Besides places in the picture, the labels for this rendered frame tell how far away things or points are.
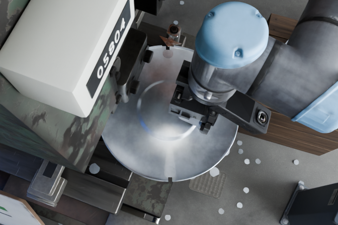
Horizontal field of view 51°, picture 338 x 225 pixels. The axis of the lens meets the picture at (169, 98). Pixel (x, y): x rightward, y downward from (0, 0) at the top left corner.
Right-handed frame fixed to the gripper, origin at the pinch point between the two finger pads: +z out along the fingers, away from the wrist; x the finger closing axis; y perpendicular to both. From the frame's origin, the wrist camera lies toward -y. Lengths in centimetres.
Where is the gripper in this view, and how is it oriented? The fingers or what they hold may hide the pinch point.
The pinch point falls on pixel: (205, 122)
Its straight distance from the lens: 72.1
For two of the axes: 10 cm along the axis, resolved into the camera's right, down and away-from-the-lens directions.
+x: -3.4, 8.8, -3.4
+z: -0.5, 3.4, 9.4
